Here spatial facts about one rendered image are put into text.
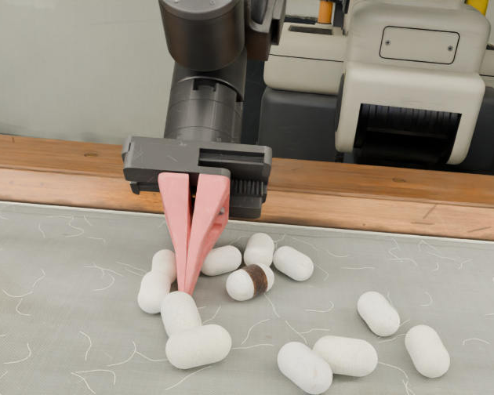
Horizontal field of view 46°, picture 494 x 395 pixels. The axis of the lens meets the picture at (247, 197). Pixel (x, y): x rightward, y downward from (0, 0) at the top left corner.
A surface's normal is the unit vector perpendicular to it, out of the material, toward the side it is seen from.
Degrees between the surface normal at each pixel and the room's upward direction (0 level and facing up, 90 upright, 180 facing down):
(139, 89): 90
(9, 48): 91
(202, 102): 41
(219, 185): 63
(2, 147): 0
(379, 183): 0
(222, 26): 122
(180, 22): 128
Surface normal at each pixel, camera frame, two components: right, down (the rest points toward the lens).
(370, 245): 0.07, -0.92
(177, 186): 0.02, -0.08
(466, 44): -0.13, 0.50
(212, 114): 0.26, -0.41
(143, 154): 0.04, -0.44
